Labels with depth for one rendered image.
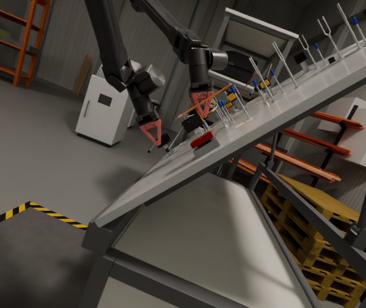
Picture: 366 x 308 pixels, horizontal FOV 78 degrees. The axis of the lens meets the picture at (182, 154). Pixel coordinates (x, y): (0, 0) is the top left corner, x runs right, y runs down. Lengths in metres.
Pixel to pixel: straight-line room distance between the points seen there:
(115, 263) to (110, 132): 3.59
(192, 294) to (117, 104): 3.64
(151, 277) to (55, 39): 11.18
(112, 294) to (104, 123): 3.62
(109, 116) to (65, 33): 7.62
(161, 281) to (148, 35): 10.07
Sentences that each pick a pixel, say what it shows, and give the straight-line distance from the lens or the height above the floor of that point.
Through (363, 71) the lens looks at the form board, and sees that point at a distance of 0.50.
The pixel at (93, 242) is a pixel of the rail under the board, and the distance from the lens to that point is 0.56.
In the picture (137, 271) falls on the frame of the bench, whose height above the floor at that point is 0.80.
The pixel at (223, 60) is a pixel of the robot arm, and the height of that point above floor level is 1.34.
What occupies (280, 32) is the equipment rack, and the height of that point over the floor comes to 1.83.
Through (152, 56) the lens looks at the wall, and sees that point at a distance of 10.17.
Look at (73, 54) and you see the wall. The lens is 11.09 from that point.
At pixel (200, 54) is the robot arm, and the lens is 0.73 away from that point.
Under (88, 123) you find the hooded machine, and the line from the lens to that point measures 4.19.
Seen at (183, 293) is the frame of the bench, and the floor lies 0.80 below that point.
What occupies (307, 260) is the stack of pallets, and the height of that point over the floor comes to 0.33.
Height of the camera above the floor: 1.16
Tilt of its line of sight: 11 degrees down
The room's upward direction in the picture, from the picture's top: 22 degrees clockwise
